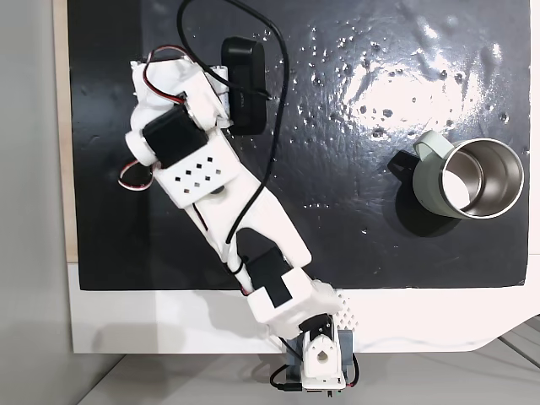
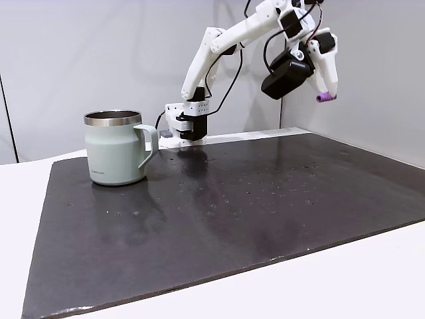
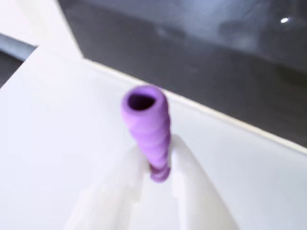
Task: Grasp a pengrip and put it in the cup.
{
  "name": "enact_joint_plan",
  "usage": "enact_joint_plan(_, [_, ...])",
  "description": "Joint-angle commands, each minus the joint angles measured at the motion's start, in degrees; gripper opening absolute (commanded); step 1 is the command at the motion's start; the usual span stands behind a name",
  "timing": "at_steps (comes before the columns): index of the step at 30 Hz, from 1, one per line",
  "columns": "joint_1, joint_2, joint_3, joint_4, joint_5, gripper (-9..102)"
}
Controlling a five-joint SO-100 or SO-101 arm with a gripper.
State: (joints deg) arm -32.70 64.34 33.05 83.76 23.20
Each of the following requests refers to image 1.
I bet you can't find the tan wooden board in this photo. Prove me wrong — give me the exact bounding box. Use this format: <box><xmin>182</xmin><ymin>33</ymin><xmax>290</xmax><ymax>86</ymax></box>
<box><xmin>52</xmin><ymin>0</ymin><xmax>79</xmax><ymax>264</ymax></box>

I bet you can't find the black camera box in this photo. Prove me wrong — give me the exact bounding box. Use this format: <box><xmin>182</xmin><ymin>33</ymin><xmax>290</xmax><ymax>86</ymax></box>
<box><xmin>220</xmin><ymin>36</ymin><xmax>268</xmax><ymax>137</ymax></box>

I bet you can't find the glossy black table mat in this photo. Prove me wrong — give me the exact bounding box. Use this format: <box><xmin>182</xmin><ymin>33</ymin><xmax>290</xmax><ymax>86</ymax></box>
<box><xmin>67</xmin><ymin>0</ymin><xmax>531</xmax><ymax>291</ymax></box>

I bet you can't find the sage green steel mug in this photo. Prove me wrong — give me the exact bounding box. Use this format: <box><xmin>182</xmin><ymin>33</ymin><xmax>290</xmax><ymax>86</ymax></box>
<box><xmin>411</xmin><ymin>129</ymin><xmax>526</xmax><ymax>221</ymax></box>

